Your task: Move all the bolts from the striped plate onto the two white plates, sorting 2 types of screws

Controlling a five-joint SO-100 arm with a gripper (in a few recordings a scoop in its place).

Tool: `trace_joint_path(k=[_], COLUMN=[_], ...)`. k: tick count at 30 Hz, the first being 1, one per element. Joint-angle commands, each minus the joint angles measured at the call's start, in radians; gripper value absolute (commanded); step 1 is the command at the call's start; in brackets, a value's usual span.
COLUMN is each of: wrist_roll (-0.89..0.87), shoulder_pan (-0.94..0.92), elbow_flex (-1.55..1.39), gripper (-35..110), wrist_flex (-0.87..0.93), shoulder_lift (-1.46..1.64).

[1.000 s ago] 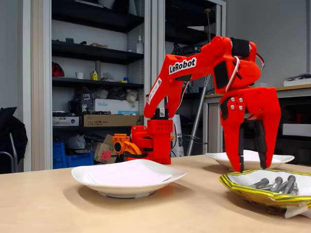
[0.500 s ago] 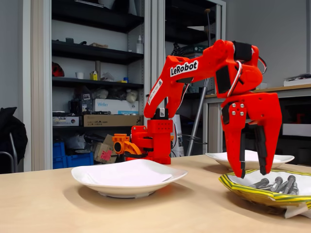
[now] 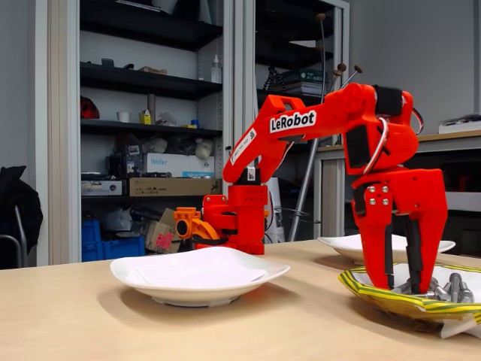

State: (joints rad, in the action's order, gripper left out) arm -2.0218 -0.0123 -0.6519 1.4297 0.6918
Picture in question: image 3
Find white tray with cables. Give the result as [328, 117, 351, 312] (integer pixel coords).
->
[438, 114, 481, 135]

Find white square ceramic plate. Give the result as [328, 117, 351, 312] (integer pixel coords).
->
[110, 246, 292, 308]
[317, 232, 456, 266]

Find long brown cardboard box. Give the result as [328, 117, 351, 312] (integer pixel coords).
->
[129, 177, 222, 197]

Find grey sideboard with wooden top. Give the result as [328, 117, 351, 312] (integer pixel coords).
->
[313, 129, 481, 256]

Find cardboard box with pink sticker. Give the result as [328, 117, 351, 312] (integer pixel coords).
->
[144, 208, 185, 253]

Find white crumpled bag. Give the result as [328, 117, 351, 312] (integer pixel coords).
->
[195, 138, 214, 159]

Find white plastic bottle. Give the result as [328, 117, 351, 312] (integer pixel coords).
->
[210, 54, 222, 83]

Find grey metal chair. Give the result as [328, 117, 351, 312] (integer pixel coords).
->
[0, 205, 29, 268]

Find white red gripper servo cable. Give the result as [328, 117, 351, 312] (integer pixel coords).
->
[361, 116, 392, 176]

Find black red wrist servo cable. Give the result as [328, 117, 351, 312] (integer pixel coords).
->
[410, 106, 425, 136]

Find black flexible tripod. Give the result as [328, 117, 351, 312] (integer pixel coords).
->
[262, 65, 286, 91]

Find white printed bag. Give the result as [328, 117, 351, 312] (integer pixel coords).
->
[265, 177, 286, 244]

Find black jacket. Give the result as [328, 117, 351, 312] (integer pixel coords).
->
[0, 165, 44, 270]

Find metal coat stand wooden knobs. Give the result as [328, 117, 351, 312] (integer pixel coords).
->
[287, 13, 365, 242]

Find flat white printed box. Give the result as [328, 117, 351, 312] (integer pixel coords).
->
[81, 180, 123, 196]

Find white storage box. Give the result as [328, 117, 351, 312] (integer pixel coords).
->
[446, 190, 481, 212]

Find white Weller box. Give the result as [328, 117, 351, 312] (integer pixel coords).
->
[146, 153, 215, 178]

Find red black helmet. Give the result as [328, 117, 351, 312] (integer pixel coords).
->
[80, 96, 101, 120]

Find low blue plastic crate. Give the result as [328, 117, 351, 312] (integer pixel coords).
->
[101, 235, 147, 261]

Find stack of books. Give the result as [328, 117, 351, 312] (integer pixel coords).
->
[280, 69, 328, 96]

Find grey metal shelving cabinet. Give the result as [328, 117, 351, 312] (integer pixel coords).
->
[234, 0, 350, 241]
[35, 0, 236, 264]

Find tall blue plastic crate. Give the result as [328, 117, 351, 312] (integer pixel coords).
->
[81, 220, 102, 263]

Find yellow green striped paper plate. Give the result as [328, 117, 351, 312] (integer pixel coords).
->
[337, 262, 481, 339]

